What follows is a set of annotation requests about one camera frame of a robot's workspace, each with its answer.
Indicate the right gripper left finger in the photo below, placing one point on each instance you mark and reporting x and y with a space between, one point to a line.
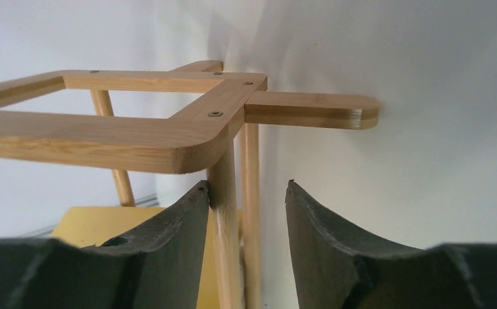
156 264

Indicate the wooden book rack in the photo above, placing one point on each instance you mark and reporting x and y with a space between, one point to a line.
66 117

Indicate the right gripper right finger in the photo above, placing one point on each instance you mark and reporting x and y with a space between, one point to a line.
338 264

